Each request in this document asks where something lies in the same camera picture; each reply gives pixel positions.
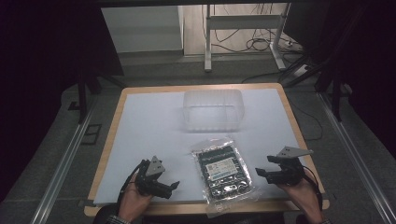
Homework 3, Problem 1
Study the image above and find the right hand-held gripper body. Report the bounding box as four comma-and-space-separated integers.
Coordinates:
273, 146, 315, 188

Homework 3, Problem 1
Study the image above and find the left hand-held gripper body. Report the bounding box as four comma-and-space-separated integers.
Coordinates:
134, 155, 172, 199

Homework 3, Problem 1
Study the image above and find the person's left hand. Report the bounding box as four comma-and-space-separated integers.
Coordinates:
118, 173, 154, 224

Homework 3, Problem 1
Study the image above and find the person's right hand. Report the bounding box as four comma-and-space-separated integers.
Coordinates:
277, 176, 325, 224

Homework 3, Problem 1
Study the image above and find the clear plastic bag with dark contents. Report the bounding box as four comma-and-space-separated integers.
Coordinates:
190, 136, 263, 218

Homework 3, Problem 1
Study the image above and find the white table mat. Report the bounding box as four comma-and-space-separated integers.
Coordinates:
92, 88, 310, 207

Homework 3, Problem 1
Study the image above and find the clear plastic storage box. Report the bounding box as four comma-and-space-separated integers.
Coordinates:
182, 89, 246, 133

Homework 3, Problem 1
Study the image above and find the black metal stand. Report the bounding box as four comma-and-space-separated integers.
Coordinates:
281, 54, 345, 123
76, 69, 125, 125

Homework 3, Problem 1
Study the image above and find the white power strip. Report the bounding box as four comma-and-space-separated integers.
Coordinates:
292, 63, 310, 78

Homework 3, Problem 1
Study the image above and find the pale cabinet panel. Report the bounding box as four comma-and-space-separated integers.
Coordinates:
100, 5, 185, 54

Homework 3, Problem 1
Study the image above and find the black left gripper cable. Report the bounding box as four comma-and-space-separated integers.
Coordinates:
116, 160, 148, 216

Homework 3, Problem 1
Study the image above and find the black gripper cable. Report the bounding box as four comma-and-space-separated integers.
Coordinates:
301, 165, 324, 213
116, 160, 148, 216

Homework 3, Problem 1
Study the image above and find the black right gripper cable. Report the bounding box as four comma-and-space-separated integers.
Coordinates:
301, 165, 324, 213

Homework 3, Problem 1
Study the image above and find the thin black floor cable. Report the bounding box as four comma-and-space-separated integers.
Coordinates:
288, 98, 325, 142

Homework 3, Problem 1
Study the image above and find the aluminium floor rail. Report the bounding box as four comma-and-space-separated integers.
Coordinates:
317, 91, 396, 224
30, 101, 96, 224

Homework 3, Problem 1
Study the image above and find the black floor hatch frame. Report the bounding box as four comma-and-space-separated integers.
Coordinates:
80, 123, 103, 146

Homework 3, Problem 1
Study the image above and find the bundle of black floor cables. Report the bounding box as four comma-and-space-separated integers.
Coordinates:
211, 3, 304, 55

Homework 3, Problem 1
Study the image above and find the white metal desk frame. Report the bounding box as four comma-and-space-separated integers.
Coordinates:
203, 3, 292, 73

